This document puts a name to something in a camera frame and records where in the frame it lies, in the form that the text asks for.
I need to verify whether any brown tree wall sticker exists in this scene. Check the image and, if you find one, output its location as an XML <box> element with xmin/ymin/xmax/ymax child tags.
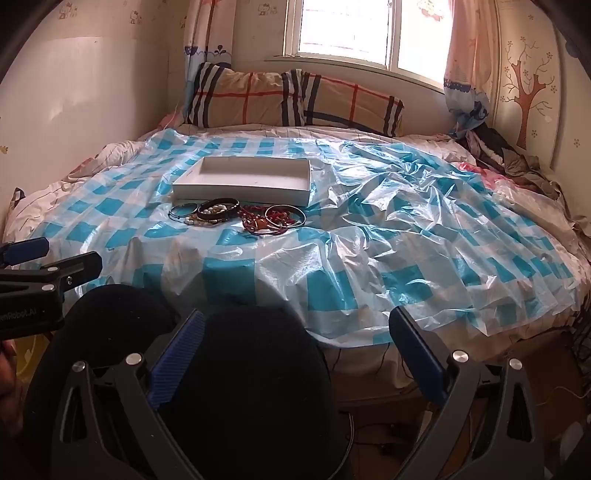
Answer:
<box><xmin>501</xmin><ymin>39</ymin><xmax>555</xmax><ymax>151</ymax></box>

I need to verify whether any beige plaid pillow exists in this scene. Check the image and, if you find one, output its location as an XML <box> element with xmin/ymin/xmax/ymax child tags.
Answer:
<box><xmin>185</xmin><ymin>62</ymin><xmax>305</xmax><ymax>127</ymax></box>
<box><xmin>281</xmin><ymin>69</ymin><xmax>404</xmax><ymax>137</ymax></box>

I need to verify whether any white floor cable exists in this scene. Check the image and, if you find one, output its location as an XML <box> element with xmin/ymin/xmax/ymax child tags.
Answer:
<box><xmin>540</xmin><ymin>385</ymin><xmax>588</xmax><ymax>409</ymax></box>

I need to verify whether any white bead bracelet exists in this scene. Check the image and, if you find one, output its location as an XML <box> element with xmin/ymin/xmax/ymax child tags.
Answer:
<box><xmin>183</xmin><ymin>207</ymin><xmax>232</xmax><ymax>228</ymax></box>

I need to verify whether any white shallow cardboard box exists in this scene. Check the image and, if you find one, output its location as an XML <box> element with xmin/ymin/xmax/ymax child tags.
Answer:
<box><xmin>172</xmin><ymin>157</ymin><xmax>312</xmax><ymax>206</ymax></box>

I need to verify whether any pile of clothes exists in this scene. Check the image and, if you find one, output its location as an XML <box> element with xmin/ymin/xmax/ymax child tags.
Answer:
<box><xmin>450</xmin><ymin>122</ymin><xmax>568</xmax><ymax>199</ymax></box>

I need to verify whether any patterned curtain with blue hem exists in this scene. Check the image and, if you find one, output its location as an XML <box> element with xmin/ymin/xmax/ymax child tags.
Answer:
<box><xmin>184</xmin><ymin>0</ymin><xmax>236</xmax><ymax>116</ymax></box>
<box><xmin>443</xmin><ymin>0</ymin><xmax>502</xmax><ymax>134</ymax></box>

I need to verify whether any black braided bracelet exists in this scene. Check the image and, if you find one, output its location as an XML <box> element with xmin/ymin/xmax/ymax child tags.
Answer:
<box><xmin>198</xmin><ymin>197</ymin><xmax>241</xmax><ymax>221</ymax></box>

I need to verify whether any person's left hand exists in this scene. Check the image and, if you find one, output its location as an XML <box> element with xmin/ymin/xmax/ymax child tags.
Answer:
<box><xmin>0</xmin><ymin>342</ymin><xmax>20</xmax><ymax>416</ymax></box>

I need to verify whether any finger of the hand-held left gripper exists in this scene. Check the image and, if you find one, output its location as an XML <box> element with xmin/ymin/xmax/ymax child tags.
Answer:
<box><xmin>0</xmin><ymin>237</ymin><xmax>51</xmax><ymax>269</ymax></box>
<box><xmin>0</xmin><ymin>251</ymin><xmax>103</xmax><ymax>296</ymax></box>

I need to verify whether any white wall board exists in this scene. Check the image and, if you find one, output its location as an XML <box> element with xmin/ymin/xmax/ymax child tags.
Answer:
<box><xmin>0</xmin><ymin>34</ymin><xmax>171</xmax><ymax>153</ymax></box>

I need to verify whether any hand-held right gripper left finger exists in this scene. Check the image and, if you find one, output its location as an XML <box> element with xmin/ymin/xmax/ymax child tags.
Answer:
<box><xmin>48</xmin><ymin>309</ymin><xmax>207</xmax><ymax>480</ymax></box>

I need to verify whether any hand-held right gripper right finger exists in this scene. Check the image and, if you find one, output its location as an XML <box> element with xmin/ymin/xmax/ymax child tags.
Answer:
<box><xmin>389</xmin><ymin>305</ymin><xmax>539</xmax><ymax>480</ymax></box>

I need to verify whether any thin silver bangle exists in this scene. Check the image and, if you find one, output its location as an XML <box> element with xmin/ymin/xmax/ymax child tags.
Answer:
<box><xmin>168</xmin><ymin>202</ymin><xmax>200</xmax><ymax>221</ymax></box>

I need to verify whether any window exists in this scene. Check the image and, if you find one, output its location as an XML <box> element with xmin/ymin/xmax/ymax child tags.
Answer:
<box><xmin>284</xmin><ymin>0</ymin><xmax>455</xmax><ymax>86</ymax></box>

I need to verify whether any red cord bracelet yellow pendant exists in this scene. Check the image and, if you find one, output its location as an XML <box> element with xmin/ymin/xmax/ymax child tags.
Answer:
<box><xmin>242</xmin><ymin>215</ymin><xmax>280</xmax><ymax>237</ymax></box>

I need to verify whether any blue checkered plastic sheet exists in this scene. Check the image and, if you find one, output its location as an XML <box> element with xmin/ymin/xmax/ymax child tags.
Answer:
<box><xmin>14</xmin><ymin>128</ymin><xmax>583</xmax><ymax>347</ymax></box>

